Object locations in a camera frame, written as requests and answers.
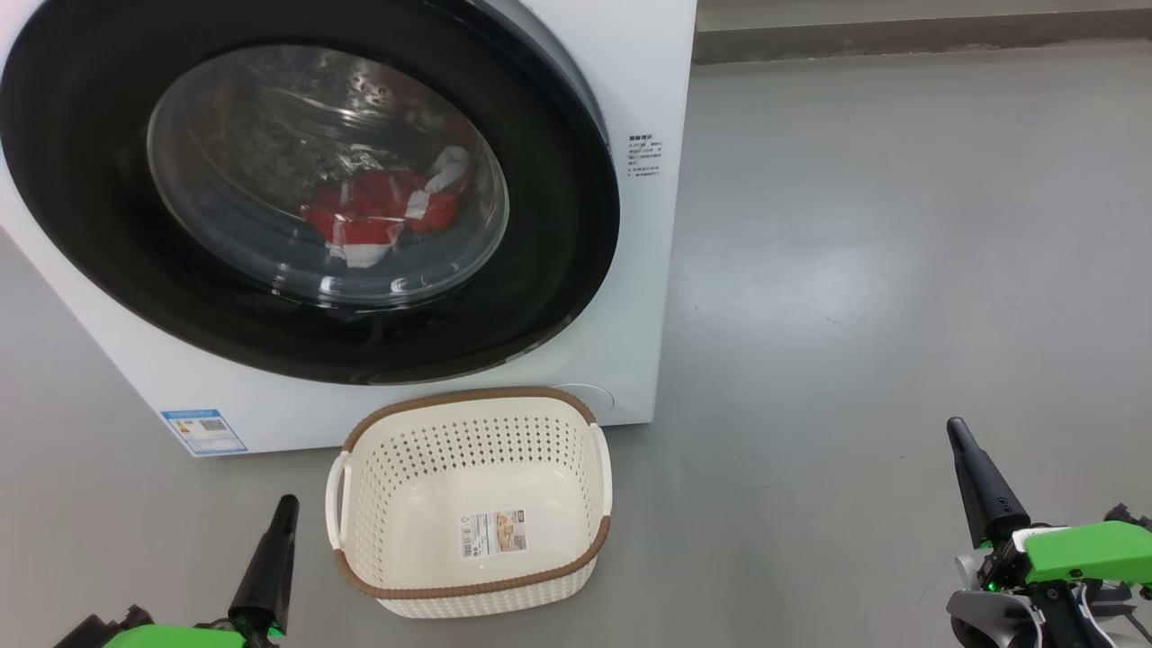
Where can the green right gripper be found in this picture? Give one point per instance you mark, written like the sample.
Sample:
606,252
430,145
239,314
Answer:
1089,551

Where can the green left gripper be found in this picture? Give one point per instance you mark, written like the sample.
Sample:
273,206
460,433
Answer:
171,637

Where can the red garment white patch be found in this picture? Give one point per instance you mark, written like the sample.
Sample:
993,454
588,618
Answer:
360,216

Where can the silver washing machine door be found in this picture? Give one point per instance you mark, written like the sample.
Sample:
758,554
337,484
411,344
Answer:
108,225

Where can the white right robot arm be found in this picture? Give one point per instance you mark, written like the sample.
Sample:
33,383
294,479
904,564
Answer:
990,621

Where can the cream perforated basket brown rim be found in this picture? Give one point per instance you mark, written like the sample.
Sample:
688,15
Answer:
468,585

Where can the printed product label sticker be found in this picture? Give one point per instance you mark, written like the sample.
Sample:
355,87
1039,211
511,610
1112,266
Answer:
494,534

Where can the white front-load washing machine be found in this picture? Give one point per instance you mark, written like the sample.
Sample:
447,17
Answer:
630,297

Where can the stainless steel washing machine drum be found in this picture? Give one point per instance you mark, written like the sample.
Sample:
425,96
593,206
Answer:
270,135

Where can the blue energy label sticker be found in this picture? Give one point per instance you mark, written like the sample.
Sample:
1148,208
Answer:
204,433

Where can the round drain filter cover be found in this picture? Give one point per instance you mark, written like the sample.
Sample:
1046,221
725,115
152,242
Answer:
589,400

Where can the printed text notice label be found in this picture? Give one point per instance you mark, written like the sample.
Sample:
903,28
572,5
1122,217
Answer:
646,157

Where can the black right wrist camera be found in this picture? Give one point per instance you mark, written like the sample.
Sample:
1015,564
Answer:
1132,517

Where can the dark grey wall baseboard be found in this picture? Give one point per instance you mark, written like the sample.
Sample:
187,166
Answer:
900,40

